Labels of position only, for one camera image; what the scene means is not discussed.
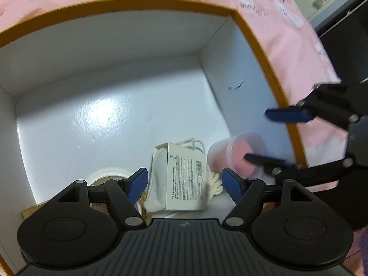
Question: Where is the white pouch with label card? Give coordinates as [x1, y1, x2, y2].
[143, 138, 223, 213]

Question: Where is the gold square box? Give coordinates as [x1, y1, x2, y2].
[20, 201, 110, 222]

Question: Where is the pink cloud-print bedspread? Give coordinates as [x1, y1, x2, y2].
[1, 0, 367, 275]

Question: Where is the orange cardboard box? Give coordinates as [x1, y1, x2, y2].
[1, 0, 306, 272]

